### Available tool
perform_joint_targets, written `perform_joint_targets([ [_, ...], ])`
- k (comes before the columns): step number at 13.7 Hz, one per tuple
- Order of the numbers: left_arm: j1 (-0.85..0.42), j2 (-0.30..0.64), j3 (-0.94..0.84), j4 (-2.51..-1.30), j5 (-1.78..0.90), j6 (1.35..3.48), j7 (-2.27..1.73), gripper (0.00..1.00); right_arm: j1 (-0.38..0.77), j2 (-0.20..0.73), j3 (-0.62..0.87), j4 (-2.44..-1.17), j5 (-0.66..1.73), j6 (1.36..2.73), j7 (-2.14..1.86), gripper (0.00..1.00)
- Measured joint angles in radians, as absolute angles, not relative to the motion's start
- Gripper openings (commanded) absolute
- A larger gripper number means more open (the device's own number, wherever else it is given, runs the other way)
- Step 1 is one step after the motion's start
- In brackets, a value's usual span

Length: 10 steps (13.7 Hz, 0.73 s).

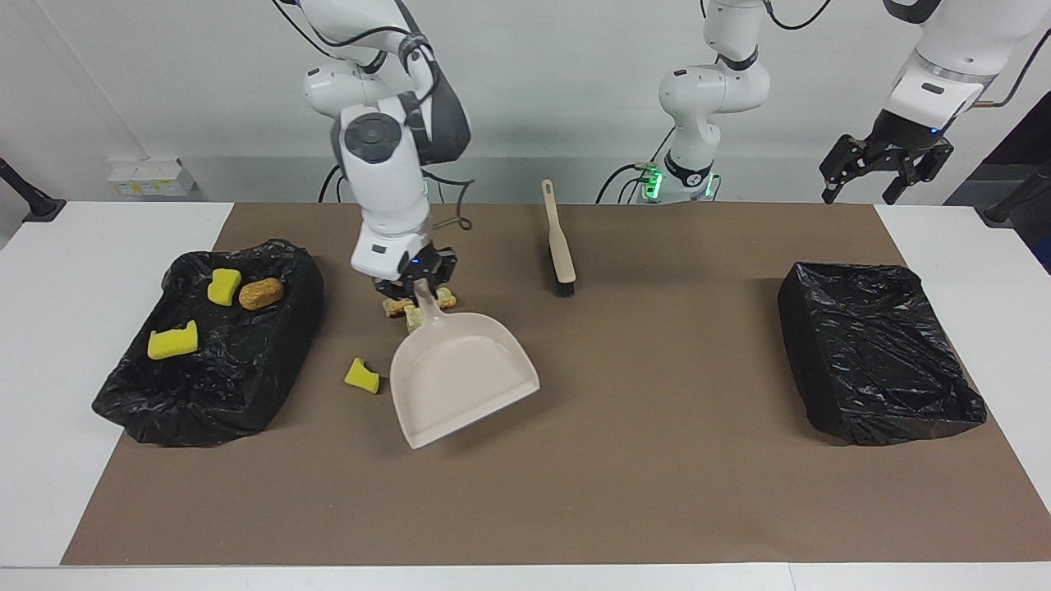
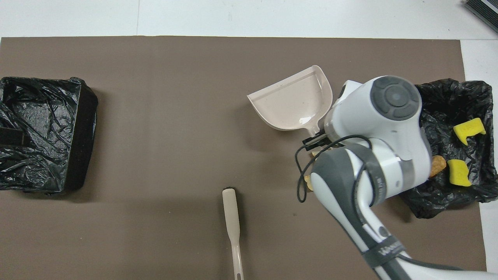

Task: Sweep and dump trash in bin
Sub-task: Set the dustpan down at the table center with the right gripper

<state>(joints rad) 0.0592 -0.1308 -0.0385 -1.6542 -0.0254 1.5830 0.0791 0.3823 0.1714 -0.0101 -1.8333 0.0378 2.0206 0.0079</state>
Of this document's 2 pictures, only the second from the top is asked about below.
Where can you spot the beige plastic dustpan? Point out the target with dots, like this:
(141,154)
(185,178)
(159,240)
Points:
(291,101)

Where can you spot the beige hand brush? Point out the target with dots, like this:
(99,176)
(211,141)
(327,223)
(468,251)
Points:
(232,217)

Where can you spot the brown cork-like lump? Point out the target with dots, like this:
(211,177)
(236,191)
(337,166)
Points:
(439,165)

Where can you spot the wavy yellow sponge piece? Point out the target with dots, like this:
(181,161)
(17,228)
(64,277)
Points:
(459,173)

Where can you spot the notched yellow sponge piece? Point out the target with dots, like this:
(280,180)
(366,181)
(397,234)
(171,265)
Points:
(469,130)

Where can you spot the black bag-lined bin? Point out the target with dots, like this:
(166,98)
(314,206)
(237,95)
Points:
(46,116)
(467,194)

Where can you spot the bread piece top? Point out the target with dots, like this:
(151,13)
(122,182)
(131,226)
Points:
(308,183)

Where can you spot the brown table mat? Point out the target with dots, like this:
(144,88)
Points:
(155,50)

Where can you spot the grey ribbed block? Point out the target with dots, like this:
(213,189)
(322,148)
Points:
(484,11)

